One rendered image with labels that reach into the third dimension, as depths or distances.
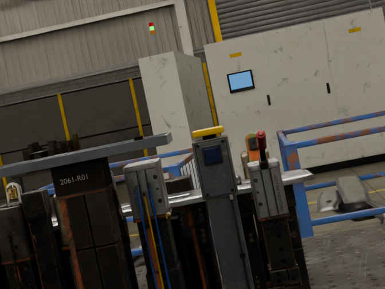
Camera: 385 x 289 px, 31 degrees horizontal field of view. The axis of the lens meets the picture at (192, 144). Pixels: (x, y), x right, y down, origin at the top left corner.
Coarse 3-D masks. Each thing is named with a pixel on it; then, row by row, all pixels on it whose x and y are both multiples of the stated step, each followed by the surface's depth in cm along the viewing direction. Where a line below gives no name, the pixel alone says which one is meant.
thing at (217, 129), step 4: (208, 128) 134; (212, 128) 132; (216, 128) 132; (220, 128) 132; (192, 132) 132; (196, 132) 132; (200, 132) 132; (204, 132) 132; (208, 132) 132; (212, 132) 132; (216, 132) 132; (220, 132) 132; (196, 136) 132; (200, 136) 132; (204, 136) 134; (208, 136) 134; (212, 136) 134
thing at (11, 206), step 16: (0, 208) 150; (16, 208) 146; (0, 224) 147; (16, 224) 147; (0, 240) 147; (16, 240) 147; (16, 256) 147; (32, 256) 148; (16, 272) 147; (32, 272) 148; (16, 288) 148; (32, 288) 148
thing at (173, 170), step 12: (156, 156) 461; (168, 156) 460; (192, 156) 399; (168, 168) 342; (180, 168) 351; (192, 168) 401; (120, 180) 346; (48, 192) 351; (132, 252) 348; (144, 264) 414
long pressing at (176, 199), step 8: (288, 176) 165; (296, 176) 160; (304, 176) 159; (312, 176) 161; (248, 184) 166; (288, 184) 159; (184, 192) 175; (192, 192) 172; (200, 192) 169; (240, 192) 160; (248, 192) 160; (176, 200) 161; (184, 200) 160; (192, 200) 160; (200, 200) 160; (128, 208) 166; (128, 216) 161; (56, 224) 162
